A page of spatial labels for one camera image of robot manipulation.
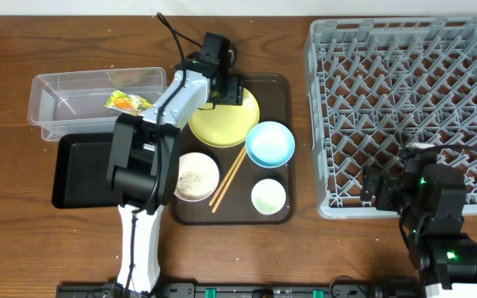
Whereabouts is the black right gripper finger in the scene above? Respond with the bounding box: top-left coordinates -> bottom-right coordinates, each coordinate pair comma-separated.
360,175 -> 381,202
363,166 -> 382,182

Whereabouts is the blue bowl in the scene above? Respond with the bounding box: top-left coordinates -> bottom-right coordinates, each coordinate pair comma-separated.
245,121 -> 296,169

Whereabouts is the green orange snack wrapper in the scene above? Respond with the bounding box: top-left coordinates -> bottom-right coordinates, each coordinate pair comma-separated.
105,90 -> 152,116

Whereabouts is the pale green cup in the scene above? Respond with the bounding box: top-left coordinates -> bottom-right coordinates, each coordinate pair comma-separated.
251,179 -> 287,215

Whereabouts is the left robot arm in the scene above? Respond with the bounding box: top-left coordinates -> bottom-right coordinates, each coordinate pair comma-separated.
106,56 -> 243,297

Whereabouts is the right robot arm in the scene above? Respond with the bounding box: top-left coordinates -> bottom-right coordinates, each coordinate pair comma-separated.
360,143 -> 477,298

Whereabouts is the grey dishwasher rack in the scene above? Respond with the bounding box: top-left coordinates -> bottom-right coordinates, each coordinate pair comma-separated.
304,17 -> 477,219

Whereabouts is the yellow plate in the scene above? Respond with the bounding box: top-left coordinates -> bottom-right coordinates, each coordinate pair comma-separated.
189,89 -> 260,147

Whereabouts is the upper wooden chopstick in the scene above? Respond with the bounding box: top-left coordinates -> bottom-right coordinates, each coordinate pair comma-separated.
208,145 -> 247,207

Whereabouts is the wooden chopstick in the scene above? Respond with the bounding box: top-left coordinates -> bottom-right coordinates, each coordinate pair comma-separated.
208,145 -> 247,207
211,147 -> 248,214

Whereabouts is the brown serving tray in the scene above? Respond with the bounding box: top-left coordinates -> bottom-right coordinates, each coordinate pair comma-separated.
170,74 -> 296,225

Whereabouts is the lower wooden chopstick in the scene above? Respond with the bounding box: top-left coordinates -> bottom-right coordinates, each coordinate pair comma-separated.
211,147 -> 248,214

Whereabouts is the clear plastic bin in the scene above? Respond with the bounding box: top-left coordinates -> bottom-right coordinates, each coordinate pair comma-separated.
28,67 -> 166,142

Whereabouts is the black plastic tray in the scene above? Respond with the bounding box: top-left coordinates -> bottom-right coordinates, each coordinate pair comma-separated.
51,132 -> 119,209

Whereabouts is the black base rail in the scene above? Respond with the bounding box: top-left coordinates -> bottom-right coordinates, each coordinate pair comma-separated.
55,279 -> 426,298

